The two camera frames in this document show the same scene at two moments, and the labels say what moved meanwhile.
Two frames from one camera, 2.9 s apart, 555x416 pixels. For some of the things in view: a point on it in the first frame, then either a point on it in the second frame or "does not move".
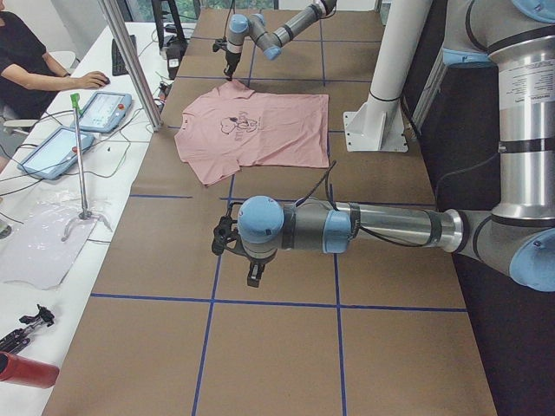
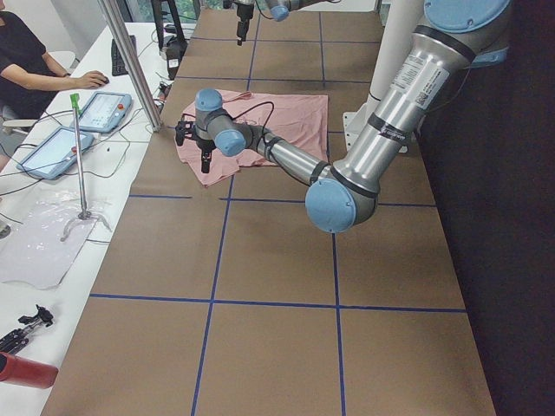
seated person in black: x=29 y=77 does not move
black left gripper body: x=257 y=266 → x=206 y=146
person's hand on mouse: x=92 y=80 does not move
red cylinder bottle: x=14 y=368 does not move
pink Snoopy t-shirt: x=234 y=127 does not move
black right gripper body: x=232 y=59 → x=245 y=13
